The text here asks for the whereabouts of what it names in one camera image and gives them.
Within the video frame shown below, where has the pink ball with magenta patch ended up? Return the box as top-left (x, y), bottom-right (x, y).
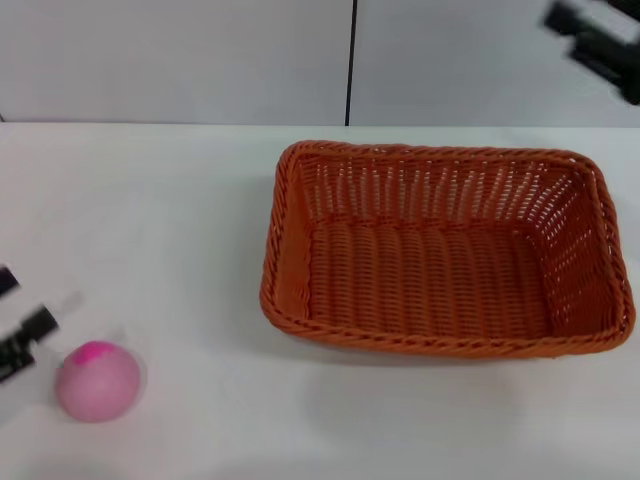
top-left (53, 340), bottom-right (146, 424)

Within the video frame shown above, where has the orange woven wicker basket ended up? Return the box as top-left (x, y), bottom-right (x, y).
top-left (258, 140), bottom-right (637, 362)

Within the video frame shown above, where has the black vertical wall strip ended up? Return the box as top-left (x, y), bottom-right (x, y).
top-left (343, 0), bottom-right (360, 127)

